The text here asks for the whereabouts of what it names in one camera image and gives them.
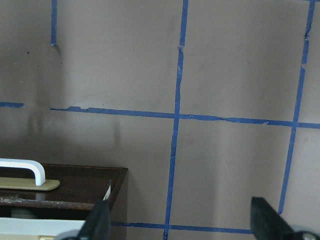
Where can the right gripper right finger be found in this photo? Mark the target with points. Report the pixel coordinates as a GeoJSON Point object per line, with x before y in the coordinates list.
{"type": "Point", "coordinates": [267, 224]}

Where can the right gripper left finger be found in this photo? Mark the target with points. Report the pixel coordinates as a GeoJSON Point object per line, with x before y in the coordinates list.
{"type": "Point", "coordinates": [97, 225]}

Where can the white drawer handle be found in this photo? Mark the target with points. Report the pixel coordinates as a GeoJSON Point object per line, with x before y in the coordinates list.
{"type": "Point", "coordinates": [37, 169]}

